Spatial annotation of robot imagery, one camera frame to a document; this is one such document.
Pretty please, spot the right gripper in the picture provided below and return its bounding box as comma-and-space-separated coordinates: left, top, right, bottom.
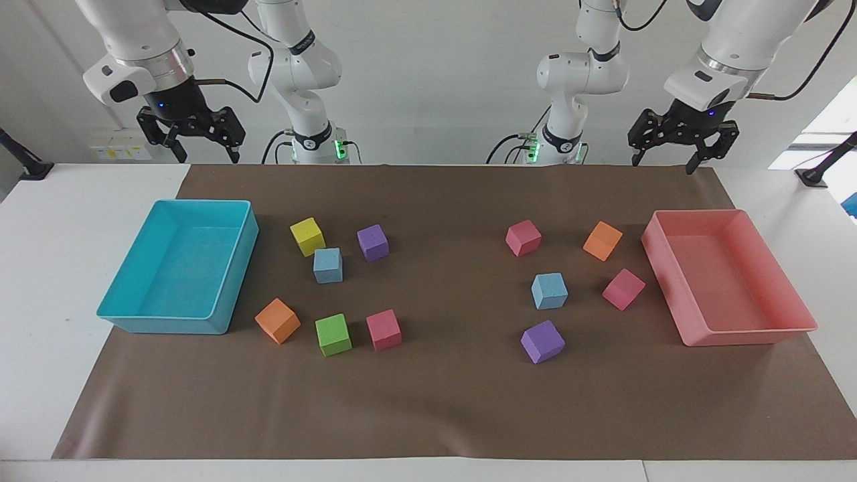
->
137, 76, 246, 164

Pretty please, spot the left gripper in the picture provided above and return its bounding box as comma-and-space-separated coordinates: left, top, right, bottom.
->
627, 99, 740, 177

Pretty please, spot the orange foam block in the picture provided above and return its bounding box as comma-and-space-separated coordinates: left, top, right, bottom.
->
582, 220, 624, 262
254, 297, 302, 346

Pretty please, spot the black stand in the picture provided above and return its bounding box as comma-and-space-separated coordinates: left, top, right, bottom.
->
794, 131, 857, 189
0, 127, 55, 181

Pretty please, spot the blue plastic tray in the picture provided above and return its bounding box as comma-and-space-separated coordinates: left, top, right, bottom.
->
96, 199, 260, 335

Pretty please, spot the pink plastic tray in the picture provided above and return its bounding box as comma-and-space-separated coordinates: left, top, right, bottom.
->
640, 208, 819, 347

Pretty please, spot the yellow foam block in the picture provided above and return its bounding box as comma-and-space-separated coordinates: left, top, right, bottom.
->
289, 217, 327, 258

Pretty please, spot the pink foam block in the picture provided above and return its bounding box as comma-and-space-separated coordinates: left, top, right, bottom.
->
365, 309, 403, 352
505, 219, 543, 258
601, 268, 647, 312

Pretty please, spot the light blue foam block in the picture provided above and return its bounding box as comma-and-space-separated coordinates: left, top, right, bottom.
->
530, 272, 569, 311
312, 247, 345, 285

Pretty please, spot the purple foam block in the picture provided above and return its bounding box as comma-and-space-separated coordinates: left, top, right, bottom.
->
520, 319, 566, 365
356, 224, 390, 263

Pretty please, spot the green foam block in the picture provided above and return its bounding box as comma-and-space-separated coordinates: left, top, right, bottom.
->
314, 313, 354, 357

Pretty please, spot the white wall socket panel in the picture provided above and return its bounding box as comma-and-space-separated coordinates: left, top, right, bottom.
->
90, 130, 153, 162

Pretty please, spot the black cable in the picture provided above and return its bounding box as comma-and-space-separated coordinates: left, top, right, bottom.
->
193, 3, 276, 105
485, 133, 538, 165
747, 5, 857, 102
614, 0, 671, 33
260, 130, 296, 165

